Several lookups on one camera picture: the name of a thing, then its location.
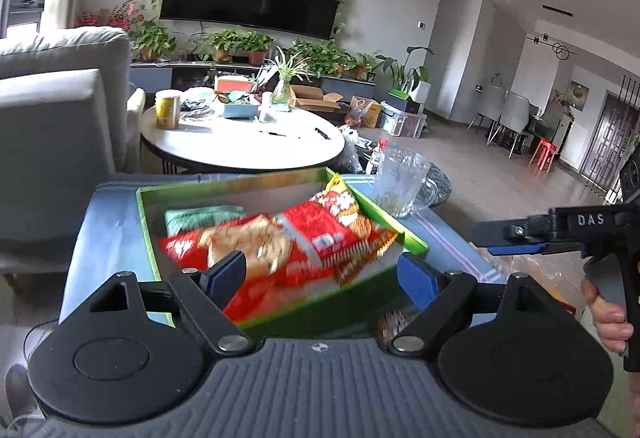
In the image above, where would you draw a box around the light blue tray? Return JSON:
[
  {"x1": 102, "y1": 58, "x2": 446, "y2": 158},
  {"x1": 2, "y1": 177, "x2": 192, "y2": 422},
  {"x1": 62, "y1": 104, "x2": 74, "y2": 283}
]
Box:
[{"x1": 222, "y1": 102, "x2": 259, "y2": 120}]

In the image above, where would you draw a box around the open cardboard box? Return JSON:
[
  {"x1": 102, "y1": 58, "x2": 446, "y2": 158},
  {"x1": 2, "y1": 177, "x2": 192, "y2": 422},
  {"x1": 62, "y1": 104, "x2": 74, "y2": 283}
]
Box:
[{"x1": 291, "y1": 85, "x2": 343, "y2": 112}]

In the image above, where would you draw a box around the spider plant in vase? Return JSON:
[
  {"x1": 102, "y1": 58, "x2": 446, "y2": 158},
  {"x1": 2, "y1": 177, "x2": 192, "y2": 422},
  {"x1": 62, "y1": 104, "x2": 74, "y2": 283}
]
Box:
[{"x1": 256, "y1": 46, "x2": 309, "y2": 111}]

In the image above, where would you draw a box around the red stool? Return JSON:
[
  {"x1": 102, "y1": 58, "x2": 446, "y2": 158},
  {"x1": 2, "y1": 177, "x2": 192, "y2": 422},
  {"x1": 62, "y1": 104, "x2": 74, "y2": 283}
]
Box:
[{"x1": 529, "y1": 139, "x2": 558, "y2": 172}]

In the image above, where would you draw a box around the tall potted plant white pot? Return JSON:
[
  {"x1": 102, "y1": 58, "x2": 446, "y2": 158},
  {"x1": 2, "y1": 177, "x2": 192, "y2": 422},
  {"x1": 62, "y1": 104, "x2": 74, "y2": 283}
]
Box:
[{"x1": 374, "y1": 45, "x2": 434, "y2": 99}]

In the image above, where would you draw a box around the person's right hand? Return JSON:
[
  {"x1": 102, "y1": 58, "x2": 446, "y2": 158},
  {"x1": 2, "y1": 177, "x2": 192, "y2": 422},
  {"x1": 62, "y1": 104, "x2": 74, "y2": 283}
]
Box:
[{"x1": 580, "y1": 277, "x2": 634, "y2": 354}]

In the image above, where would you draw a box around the brown round pastry packet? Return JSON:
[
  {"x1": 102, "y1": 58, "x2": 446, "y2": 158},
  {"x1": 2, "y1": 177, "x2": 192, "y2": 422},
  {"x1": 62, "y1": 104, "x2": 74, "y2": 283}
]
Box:
[{"x1": 376, "y1": 310, "x2": 413, "y2": 350}]

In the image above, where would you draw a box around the clear storage bin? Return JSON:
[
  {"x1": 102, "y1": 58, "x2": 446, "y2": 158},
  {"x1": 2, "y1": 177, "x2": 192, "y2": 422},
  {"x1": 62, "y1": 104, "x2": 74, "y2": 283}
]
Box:
[{"x1": 378, "y1": 102, "x2": 427, "y2": 138}]

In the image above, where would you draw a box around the dark round side table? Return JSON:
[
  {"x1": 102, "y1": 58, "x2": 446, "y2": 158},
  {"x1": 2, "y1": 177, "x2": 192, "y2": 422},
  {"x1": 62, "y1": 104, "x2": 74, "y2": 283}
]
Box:
[{"x1": 349, "y1": 137, "x2": 454, "y2": 210}]

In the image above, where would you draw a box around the red flower arrangement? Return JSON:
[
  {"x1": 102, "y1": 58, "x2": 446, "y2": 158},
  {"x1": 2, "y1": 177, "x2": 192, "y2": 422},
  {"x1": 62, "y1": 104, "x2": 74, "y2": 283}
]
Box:
[{"x1": 74, "y1": 0, "x2": 145, "y2": 36}]

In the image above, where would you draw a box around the grey sofa armchair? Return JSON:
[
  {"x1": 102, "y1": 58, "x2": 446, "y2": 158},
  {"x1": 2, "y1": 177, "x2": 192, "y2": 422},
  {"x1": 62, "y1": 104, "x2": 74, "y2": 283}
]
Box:
[{"x1": 1, "y1": 27, "x2": 145, "y2": 276}]

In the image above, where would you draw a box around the red cracker bag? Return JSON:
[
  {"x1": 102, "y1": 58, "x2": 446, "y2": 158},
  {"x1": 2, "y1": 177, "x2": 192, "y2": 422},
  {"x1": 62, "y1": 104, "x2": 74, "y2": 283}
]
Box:
[{"x1": 160, "y1": 214, "x2": 334, "y2": 323}]

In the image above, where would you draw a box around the glass pitcher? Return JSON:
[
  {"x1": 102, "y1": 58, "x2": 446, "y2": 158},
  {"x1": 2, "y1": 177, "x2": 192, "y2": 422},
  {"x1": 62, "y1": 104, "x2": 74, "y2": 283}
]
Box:
[{"x1": 371, "y1": 146, "x2": 437, "y2": 218}]

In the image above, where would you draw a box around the green cardboard box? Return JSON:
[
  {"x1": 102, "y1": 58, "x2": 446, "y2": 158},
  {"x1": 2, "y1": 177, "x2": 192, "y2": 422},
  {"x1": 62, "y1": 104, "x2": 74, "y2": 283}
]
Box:
[{"x1": 137, "y1": 169, "x2": 428, "y2": 338}]

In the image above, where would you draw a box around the green snack bag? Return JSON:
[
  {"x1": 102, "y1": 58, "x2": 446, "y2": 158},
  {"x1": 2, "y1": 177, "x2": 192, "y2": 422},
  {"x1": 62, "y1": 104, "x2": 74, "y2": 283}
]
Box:
[{"x1": 164, "y1": 205, "x2": 246, "y2": 237}]

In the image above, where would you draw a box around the white round table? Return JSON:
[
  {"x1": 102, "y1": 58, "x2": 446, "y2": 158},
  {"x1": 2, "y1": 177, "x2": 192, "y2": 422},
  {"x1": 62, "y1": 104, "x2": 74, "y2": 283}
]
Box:
[{"x1": 140, "y1": 87, "x2": 345, "y2": 173}]

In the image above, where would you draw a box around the low tv cabinet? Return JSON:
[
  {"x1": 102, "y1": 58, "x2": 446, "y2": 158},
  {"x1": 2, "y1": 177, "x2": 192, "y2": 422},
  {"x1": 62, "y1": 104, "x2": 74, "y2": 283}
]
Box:
[{"x1": 128, "y1": 60, "x2": 379, "y2": 102}]

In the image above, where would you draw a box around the white dining chair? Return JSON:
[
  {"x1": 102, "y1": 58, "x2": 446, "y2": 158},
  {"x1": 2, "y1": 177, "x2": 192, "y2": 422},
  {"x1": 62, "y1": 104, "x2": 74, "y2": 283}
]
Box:
[{"x1": 487, "y1": 92, "x2": 529, "y2": 158}]

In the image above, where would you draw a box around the red checkered snack pack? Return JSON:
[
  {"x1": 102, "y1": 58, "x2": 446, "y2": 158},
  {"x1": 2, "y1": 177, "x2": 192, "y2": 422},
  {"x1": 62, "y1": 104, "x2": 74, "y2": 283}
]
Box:
[{"x1": 273, "y1": 201, "x2": 352, "y2": 269}]

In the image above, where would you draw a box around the blue striped tablecloth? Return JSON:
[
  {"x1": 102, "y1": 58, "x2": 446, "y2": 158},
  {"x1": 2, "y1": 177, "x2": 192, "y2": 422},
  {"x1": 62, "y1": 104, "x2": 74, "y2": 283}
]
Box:
[{"x1": 58, "y1": 174, "x2": 506, "y2": 321}]

